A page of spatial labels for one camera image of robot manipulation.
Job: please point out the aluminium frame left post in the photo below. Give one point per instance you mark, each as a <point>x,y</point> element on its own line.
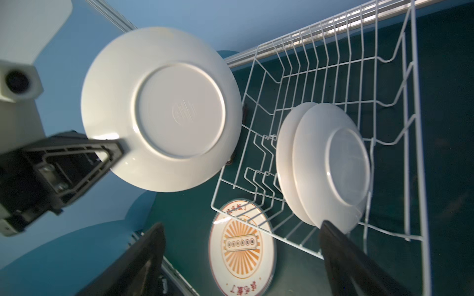
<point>112,15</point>

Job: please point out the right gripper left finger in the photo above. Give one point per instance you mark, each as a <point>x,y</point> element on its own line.
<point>135,273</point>

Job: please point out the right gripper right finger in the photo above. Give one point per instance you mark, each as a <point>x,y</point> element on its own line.
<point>347,265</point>

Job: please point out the aluminium frame back bar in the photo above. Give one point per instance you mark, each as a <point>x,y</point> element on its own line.
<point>352,19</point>

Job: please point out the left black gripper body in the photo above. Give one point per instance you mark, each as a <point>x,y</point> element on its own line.
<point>25,193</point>

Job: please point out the white wire dish rack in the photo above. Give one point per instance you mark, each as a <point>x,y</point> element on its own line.
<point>371,73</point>

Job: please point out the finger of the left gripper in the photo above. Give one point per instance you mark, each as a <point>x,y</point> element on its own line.
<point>68,164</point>

